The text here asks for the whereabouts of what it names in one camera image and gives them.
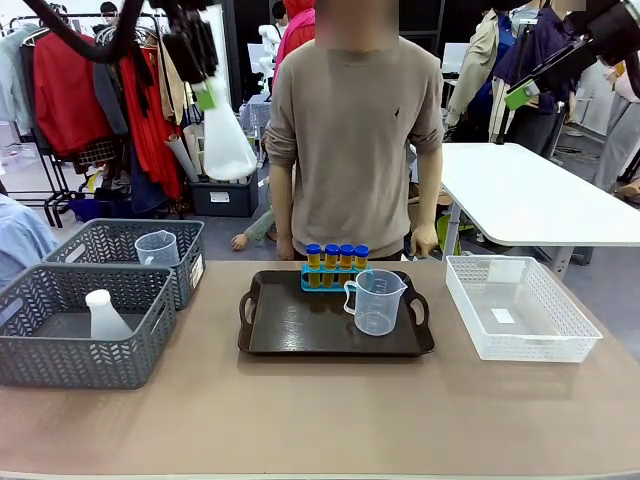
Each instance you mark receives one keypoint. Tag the person's right forearm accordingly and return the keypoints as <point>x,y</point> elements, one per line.
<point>282,205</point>

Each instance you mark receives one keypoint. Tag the person in beige sweater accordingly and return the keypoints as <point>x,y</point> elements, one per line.
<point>350,150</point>

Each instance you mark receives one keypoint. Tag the black clothes rack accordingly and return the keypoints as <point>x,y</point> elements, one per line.
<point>57,200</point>

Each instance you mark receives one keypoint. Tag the grey paper roll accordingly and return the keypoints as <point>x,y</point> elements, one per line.
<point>182,157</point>

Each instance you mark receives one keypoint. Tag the grey woven plastic basket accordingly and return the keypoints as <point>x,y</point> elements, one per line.
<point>85,360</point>
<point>187,250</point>

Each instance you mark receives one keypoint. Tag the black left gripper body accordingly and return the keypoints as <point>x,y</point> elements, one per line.
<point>187,50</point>

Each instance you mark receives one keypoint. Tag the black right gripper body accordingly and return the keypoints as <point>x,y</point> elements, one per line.
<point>615,30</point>

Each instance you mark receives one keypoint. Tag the person's right hand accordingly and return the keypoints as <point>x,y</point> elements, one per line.
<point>286,250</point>

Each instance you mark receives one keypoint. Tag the beige paper roll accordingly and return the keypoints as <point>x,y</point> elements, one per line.
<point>194,145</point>

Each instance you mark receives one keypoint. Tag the white conical flask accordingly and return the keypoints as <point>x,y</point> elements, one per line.
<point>227,150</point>
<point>106,320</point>

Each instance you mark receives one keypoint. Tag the white perforated plastic basket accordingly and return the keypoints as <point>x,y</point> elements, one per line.
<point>530,345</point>

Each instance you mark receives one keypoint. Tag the white table leg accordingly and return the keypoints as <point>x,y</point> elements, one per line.
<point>456,230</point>

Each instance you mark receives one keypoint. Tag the person in grey trousers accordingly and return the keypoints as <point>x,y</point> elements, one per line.
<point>617,135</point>

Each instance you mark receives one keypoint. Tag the dark grey storage bin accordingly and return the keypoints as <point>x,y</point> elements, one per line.
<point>225,197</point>

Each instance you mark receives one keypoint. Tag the white table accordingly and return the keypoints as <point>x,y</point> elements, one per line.
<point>520,195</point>

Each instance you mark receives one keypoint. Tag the green chair part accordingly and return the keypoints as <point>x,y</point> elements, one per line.
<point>452,235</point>

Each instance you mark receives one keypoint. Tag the clear plastic measuring beaker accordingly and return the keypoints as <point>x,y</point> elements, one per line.
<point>156,248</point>
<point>375,310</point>

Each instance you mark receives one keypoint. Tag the black serving tray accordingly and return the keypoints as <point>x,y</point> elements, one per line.
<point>300,325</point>

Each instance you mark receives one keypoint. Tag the black hanging scarf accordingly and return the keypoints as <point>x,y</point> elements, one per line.
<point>142,75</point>

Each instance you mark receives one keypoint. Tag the person in pink top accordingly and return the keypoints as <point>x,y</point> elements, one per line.
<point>295,35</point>

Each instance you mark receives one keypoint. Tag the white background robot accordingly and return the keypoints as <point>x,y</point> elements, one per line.
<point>269,47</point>

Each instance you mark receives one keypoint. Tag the beige hanging garment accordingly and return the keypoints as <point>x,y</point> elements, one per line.
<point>172,90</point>

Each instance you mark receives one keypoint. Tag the white basket sticker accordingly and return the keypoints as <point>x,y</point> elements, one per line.
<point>196,269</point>

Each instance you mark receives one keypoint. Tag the blue test tube rack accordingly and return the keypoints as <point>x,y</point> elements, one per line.
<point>306,280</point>

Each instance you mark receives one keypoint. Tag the person's left hand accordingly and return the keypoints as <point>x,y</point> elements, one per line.
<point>425,241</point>

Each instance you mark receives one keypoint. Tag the person in beige coat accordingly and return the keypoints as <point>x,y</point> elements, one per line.
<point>480,70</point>

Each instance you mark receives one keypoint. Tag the light blue shirt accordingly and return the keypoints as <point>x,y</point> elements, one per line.
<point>22,235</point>

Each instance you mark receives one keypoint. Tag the red jacket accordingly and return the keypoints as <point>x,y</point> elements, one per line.
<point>65,95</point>

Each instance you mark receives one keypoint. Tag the person in navy jacket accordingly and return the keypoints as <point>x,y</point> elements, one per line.
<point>545,120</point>

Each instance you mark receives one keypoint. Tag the white paper label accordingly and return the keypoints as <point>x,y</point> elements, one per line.
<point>502,315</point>

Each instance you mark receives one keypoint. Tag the person's left forearm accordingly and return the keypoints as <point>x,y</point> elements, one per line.
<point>431,190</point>

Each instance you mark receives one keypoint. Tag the red dress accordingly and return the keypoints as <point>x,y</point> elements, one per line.
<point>150,140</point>

